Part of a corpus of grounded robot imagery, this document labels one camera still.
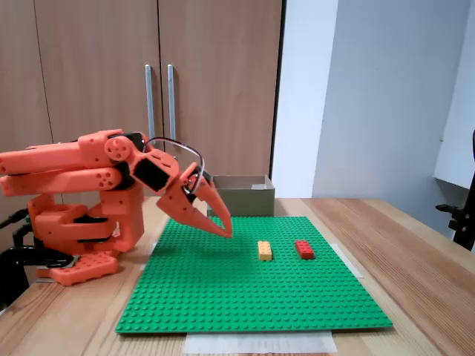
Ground yellow lego block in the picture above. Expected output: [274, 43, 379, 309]
[257, 240, 274, 263]

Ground cardboard box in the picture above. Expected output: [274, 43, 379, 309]
[206, 174, 276, 218]

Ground green lego baseplate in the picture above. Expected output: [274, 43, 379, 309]
[114, 216, 393, 335]

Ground red lego block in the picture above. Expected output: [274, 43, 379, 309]
[295, 240, 316, 260]

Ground translucent tape strip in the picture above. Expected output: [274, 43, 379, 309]
[184, 331, 338, 355]
[139, 243, 159, 274]
[331, 243, 364, 279]

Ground wooden cabinet door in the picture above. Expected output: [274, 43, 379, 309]
[158, 0, 284, 198]
[34, 0, 162, 144]

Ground black table clamp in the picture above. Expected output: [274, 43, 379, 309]
[0, 222, 77, 311]

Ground narrow wooden cabinet panel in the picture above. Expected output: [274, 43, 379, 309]
[0, 0, 55, 154]

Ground gripper servo cable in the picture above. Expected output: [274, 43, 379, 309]
[143, 136, 206, 194]

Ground metal cabinet handle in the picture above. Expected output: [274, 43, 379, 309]
[144, 65, 157, 140]
[167, 65, 178, 142]

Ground black camera stand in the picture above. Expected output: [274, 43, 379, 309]
[435, 129, 475, 253]

